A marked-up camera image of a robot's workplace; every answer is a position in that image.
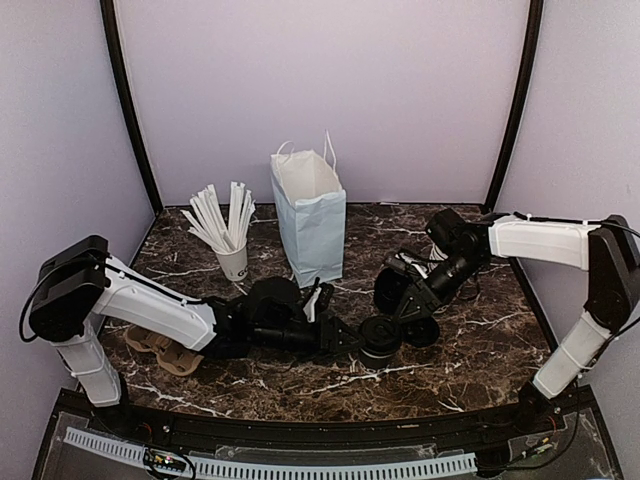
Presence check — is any white slotted cable duct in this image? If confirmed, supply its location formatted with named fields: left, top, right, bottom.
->
left=64, top=428, right=479, bottom=480

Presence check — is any light blue paper bag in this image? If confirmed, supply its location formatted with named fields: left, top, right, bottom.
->
left=270, top=134, right=346, bottom=287

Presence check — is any black plastic lid on table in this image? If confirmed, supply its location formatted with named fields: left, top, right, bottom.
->
left=402, top=317, right=440, bottom=348

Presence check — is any stack of black lids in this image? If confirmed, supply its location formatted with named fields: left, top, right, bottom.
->
left=374, top=268, right=413, bottom=317

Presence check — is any white cup holding straws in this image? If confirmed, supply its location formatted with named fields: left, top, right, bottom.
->
left=215, top=245, right=248, bottom=282

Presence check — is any brown cardboard cup carrier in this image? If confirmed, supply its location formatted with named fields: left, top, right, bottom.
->
left=124, top=325, right=204, bottom=377

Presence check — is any black front frame rail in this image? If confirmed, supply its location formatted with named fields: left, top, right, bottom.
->
left=59, top=372, right=571, bottom=454

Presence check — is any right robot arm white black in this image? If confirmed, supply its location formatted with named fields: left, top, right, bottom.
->
left=385, top=209, right=639, bottom=434

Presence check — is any bundle of wrapped white straws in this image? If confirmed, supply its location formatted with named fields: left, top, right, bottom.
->
left=180, top=181, right=256, bottom=254

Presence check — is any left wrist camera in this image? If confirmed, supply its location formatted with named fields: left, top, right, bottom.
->
left=301, top=277, right=334, bottom=324

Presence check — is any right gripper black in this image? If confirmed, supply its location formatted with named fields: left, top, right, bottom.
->
left=392, top=251, right=484, bottom=325

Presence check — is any black paper coffee cup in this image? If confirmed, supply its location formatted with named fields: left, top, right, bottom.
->
left=358, top=348, right=397, bottom=370

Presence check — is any black plastic cup lid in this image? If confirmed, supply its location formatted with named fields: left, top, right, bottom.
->
left=359, top=316, right=403, bottom=356

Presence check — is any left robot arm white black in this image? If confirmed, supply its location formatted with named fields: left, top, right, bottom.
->
left=19, top=235, right=364, bottom=436

